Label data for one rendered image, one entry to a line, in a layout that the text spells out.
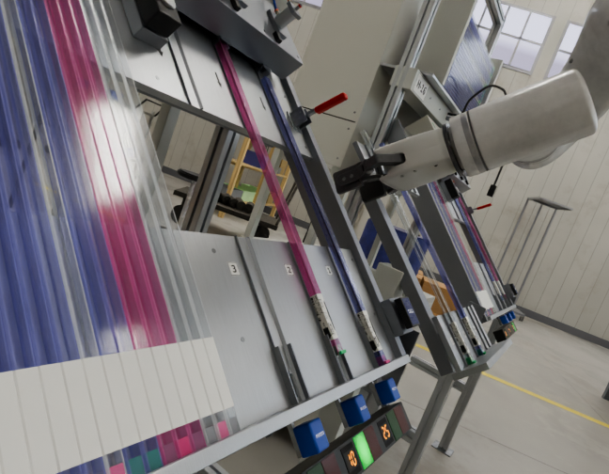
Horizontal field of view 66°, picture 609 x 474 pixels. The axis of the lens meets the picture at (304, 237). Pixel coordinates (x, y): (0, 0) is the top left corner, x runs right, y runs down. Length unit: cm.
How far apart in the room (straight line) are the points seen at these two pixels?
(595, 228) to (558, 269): 86
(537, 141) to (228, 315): 42
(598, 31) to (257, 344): 53
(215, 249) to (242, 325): 8
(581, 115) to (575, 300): 836
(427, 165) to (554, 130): 15
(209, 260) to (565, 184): 843
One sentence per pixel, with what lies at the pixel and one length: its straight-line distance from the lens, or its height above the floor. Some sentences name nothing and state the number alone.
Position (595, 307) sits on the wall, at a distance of 908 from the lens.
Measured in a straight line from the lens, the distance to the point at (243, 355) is 47.
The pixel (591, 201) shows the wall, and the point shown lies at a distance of 890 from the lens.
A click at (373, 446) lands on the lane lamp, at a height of 66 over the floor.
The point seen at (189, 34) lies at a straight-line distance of 74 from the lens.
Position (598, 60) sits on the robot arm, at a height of 120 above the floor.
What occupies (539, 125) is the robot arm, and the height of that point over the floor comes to 109.
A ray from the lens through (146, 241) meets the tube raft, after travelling 42.
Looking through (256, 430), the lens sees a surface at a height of 73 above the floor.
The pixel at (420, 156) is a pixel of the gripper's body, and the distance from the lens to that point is 64.
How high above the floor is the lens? 94
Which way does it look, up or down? 7 degrees down
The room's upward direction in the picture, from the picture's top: 21 degrees clockwise
